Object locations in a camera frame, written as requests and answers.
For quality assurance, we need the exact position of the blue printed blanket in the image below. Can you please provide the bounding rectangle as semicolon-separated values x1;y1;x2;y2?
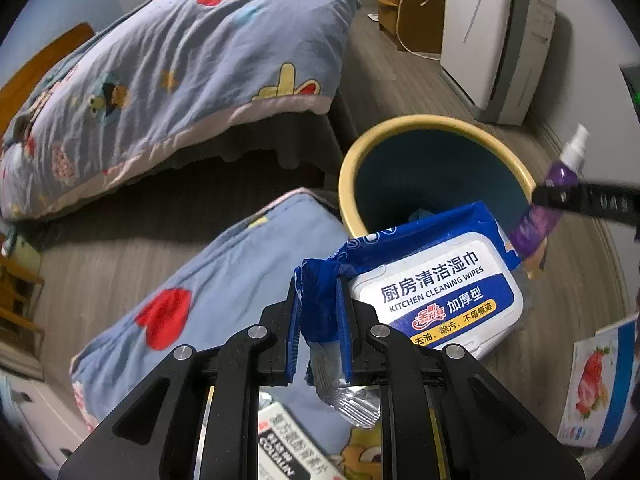
70;187;388;480

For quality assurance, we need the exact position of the blue printed duvet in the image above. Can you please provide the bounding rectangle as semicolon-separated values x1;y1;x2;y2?
0;0;362;221

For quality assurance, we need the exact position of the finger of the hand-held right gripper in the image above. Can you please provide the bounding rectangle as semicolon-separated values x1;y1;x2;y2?
531;180;640;226

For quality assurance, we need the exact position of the white grey air purifier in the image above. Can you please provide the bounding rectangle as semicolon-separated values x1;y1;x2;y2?
440;0;557;126

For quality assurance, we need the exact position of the yellow rimmed blue trash bin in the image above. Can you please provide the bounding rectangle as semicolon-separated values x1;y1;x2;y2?
338;115;549;281

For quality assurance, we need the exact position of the wooden nightstand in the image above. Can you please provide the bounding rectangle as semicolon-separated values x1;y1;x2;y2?
0;255;46;376

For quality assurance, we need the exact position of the white cable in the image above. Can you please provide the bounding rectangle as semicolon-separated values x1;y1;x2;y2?
397;0;442;59

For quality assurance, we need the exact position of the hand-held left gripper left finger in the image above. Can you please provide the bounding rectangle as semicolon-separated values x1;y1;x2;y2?
57;275;303;480

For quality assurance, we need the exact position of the strawberry print box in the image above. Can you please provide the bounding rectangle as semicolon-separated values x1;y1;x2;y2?
557;312;640;448

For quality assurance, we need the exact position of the purple spray bottle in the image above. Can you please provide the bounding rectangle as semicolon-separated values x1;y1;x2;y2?
507;124;591;261

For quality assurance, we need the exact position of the blue wet wipes pack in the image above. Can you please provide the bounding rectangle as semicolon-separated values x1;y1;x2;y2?
292;201;525;428

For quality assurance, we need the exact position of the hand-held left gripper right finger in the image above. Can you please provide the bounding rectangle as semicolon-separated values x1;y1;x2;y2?
336;276;586;480

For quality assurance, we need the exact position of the black white medicine box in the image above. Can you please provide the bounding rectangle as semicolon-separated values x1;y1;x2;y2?
257;400;346;480

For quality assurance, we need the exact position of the wooden bed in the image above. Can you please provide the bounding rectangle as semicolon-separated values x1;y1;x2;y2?
0;22;361;196

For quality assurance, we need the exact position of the wooden cabinet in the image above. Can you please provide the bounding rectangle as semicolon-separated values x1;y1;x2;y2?
372;0;448;53

